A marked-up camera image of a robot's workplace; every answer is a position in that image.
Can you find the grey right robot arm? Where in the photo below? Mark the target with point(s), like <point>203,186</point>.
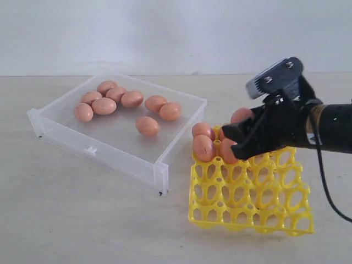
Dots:
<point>334,127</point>

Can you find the yellow plastic egg tray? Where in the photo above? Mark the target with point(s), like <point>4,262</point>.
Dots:
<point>265,193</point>

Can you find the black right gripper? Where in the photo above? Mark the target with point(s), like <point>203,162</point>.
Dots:
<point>285,119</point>

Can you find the brown egg row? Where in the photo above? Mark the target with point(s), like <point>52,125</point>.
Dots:
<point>104,106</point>

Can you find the clear plastic drawer bin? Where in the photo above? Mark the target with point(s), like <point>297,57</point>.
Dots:
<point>113,141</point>

